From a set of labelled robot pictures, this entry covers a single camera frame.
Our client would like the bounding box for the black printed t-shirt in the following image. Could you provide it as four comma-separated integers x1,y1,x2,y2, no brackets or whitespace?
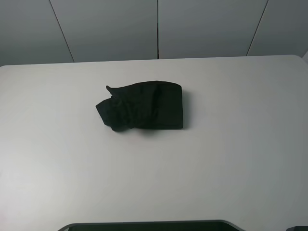
96,81,184,132

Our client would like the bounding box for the dark corner robot part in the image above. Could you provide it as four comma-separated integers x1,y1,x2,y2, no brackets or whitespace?
286,226,308,231

